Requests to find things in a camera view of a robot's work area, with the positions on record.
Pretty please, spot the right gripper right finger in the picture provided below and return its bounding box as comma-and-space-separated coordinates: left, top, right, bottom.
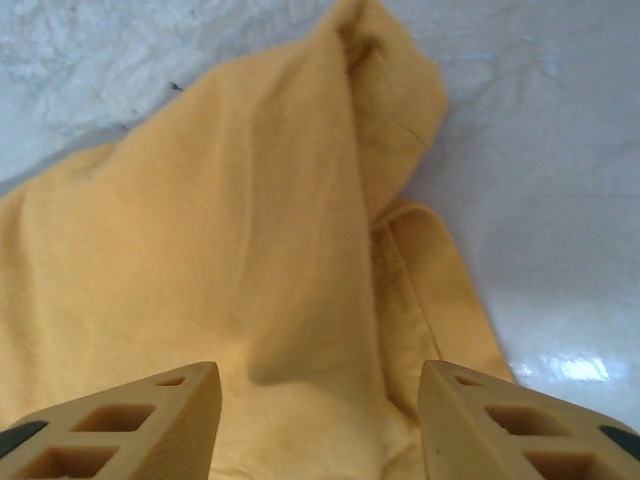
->
417, 358, 640, 480

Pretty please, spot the mustard yellow t-shirt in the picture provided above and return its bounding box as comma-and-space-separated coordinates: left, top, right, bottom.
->
0, 0, 516, 480

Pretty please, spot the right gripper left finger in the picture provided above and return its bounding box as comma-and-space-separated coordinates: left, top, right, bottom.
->
0, 360, 222, 480

